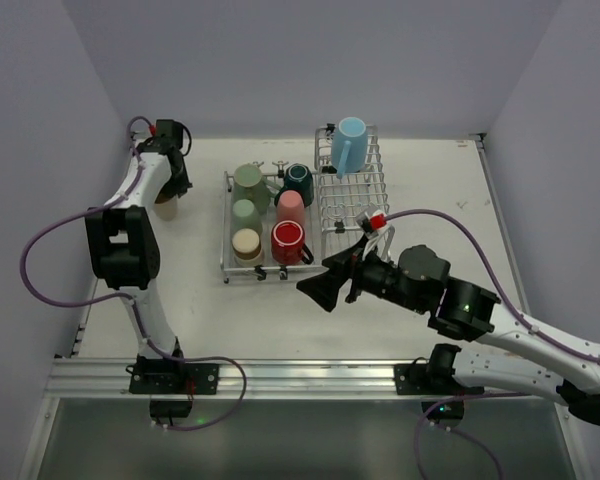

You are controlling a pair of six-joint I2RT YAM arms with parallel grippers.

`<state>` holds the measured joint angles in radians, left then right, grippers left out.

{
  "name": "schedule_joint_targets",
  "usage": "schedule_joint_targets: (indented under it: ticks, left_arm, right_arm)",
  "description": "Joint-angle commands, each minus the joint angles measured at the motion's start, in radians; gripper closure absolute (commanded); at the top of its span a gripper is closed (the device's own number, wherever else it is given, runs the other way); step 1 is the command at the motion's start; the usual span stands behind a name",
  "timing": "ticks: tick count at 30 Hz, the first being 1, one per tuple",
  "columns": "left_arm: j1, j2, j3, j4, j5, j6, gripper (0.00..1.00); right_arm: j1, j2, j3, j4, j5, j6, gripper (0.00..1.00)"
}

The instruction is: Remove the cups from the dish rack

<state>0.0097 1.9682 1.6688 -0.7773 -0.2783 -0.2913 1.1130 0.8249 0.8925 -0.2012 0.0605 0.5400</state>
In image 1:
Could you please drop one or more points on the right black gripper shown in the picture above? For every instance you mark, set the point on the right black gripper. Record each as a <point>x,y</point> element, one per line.
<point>355,273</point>

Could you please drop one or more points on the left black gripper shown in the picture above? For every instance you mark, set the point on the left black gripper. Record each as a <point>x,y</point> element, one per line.
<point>181,179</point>

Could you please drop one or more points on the tall beige cup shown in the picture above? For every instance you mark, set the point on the tall beige cup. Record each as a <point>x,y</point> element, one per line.
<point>165,207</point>

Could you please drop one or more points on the cream brown cup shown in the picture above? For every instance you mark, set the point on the cream brown cup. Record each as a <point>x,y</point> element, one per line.
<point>247,248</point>

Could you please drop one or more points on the light blue mug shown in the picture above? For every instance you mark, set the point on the light blue mug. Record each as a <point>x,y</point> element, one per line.
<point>349,146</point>

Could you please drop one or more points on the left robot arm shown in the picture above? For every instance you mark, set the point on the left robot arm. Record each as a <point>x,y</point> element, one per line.
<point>123,248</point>

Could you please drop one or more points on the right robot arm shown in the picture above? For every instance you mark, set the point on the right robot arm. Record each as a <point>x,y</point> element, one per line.
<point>491,343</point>

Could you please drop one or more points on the red mug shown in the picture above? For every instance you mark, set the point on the red mug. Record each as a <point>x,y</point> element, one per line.
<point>288,244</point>

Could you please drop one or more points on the sage green mug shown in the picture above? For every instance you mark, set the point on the sage green mug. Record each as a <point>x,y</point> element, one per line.
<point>249,183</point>

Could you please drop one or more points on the light green cup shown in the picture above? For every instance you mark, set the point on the light green cup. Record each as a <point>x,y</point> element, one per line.
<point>246,216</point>

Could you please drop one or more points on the pink cup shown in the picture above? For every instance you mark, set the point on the pink cup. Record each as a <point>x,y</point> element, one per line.
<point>290,207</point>

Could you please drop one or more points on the dark teal mug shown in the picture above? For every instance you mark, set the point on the dark teal mug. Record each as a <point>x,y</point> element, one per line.
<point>299,178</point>

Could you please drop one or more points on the right controller box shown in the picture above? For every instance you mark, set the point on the right controller box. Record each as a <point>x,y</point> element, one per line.
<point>449,414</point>

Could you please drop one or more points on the controller box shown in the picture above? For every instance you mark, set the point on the controller box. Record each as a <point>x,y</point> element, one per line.
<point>449,414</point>
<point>169,411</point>

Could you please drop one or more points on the left controller box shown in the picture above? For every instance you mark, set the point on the left controller box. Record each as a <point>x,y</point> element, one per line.
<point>169,411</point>

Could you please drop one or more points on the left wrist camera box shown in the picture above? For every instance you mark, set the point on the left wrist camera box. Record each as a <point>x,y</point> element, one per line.
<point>169,130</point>

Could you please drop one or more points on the silver wire dish rack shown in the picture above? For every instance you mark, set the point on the silver wire dish rack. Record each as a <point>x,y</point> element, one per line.
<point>330,221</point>

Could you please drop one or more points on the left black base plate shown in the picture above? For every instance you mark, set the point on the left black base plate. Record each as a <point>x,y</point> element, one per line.
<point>167,377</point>

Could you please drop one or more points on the aluminium mounting rail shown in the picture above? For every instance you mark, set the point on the aluminium mounting rail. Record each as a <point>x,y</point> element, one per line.
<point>107,378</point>

